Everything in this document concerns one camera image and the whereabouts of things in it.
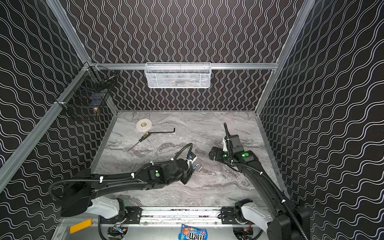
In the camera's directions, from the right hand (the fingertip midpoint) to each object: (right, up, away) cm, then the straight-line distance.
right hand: (217, 155), depth 81 cm
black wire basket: (-80, +40, +17) cm, 91 cm away
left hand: (-11, -6, -6) cm, 14 cm away
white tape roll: (-50, +17, +32) cm, 62 cm away
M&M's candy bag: (-15, -33, -12) cm, 39 cm away
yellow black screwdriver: (-46, +9, +22) cm, 52 cm away
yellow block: (-66, -31, -10) cm, 74 cm away
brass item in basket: (-67, +24, +1) cm, 71 cm away
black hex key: (-40, +12, +26) cm, 49 cm away
